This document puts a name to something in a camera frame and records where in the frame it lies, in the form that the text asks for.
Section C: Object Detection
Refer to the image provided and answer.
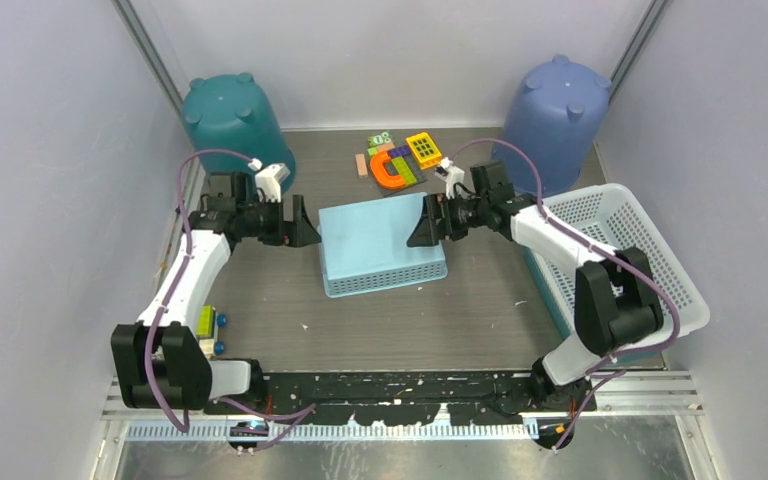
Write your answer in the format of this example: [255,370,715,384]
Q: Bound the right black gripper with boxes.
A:
[409,190,491,246]

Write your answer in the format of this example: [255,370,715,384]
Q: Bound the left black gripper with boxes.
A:
[237,194,320,248]

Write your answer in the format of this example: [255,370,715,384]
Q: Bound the light blue basket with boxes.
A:
[318,193,448,298]

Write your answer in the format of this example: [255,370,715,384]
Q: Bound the teal plastic bucket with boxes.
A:
[181,72,297,191]

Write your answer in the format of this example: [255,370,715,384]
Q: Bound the blue plastic bucket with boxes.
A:
[499,54,613,196]

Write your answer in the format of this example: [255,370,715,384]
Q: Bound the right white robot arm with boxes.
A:
[406,160,664,411]

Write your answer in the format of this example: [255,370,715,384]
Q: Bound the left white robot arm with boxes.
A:
[111,164,321,414]

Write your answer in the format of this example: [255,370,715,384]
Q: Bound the lime green building brick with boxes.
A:
[391,157,417,187]

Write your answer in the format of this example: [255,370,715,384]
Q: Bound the yellow grid toy block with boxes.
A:
[406,132,443,170]

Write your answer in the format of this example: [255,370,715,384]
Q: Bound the orange horseshoe toy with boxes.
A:
[369,151,407,190]

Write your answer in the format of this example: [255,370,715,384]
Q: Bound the beige toy block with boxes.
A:
[355,154,368,178]

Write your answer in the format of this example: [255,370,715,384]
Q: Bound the green patterned toy tile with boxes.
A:
[367,131,392,148]

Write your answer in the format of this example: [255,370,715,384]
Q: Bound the toy train blocks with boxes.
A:
[196,305,228,357]

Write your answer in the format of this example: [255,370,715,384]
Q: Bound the white plastic basket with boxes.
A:
[523,182,712,359]

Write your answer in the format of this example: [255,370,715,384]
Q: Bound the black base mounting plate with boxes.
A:
[204,371,591,427]

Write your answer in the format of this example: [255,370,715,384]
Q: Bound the teal bottom basket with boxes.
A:
[523,248,665,370]

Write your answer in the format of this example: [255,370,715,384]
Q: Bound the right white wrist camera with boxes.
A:
[434,157,465,199]

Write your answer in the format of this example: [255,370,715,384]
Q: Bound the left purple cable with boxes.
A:
[142,148,319,453]

